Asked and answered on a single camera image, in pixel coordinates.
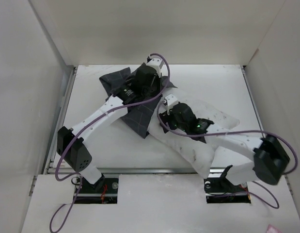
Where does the dark grey checked pillowcase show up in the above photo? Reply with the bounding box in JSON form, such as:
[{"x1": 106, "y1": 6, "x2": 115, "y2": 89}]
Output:
[{"x1": 99, "y1": 67, "x2": 167, "y2": 138}]

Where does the white pillow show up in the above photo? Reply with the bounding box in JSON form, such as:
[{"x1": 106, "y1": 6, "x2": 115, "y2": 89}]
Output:
[{"x1": 148, "y1": 88, "x2": 240, "y2": 178}]

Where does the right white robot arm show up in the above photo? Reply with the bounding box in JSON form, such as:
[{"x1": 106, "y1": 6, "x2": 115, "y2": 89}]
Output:
[{"x1": 156, "y1": 101, "x2": 290, "y2": 191}]

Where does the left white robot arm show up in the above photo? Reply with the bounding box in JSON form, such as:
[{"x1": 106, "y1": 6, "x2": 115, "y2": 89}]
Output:
[{"x1": 57, "y1": 58, "x2": 164, "y2": 193}]

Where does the pink object at corner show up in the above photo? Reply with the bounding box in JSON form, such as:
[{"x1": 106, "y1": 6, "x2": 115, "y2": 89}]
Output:
[{"x1": 266, "y1": 224, "x2": 282, "y2": 233}]

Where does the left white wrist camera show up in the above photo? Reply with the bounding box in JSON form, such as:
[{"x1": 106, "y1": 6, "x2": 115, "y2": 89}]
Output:
[{"x1": 146, "y1": 56, "x2": 163, "y2": 77}]

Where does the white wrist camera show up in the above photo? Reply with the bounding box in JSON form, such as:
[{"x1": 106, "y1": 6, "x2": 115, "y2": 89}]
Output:
[
  {"x1": 146, "y1": 56, "x2": 163, "y2": 77},
  {"x1": 163, "y1": 94, "x2": 178, "y2": 111}
]

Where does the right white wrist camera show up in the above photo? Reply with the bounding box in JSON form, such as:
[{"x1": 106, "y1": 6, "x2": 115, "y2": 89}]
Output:
[{"x1": 163, "y1": 94, "x2": 178, "y2": 111}]

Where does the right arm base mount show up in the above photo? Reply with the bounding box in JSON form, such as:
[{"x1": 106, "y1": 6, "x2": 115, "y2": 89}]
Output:
[{"x1": 204, "y1": 178, "x2": 251, "y2": 204}]

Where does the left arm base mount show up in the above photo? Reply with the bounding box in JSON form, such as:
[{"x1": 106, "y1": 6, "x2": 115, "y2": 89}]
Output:
[{"x1": 75, "y1": 177, "x2": 119, "y2": 204}]

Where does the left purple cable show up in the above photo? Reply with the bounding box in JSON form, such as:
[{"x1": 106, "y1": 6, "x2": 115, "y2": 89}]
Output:
[{"x1": 49, "y1": 52, "x2": 171, "y2": 233}]

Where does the purple cable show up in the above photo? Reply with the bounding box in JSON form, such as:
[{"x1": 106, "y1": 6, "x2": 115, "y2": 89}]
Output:
[
  {"x1": 49, "y1": 52, "x2": 171, "y2": 233},
  {"x1": 157, "y1": 98, "x2": 299, "y2": 210}
]

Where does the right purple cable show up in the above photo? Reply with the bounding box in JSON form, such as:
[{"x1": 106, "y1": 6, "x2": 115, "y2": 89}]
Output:
[{"x1": 157, "y1": 98, "x2": 299, "y2": 210}]

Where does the aluminium rail at table front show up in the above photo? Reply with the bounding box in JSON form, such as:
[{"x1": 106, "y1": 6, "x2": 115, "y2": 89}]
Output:
[{"x1": 45, "y1": 167, "x2": 224, "y2": 174}]

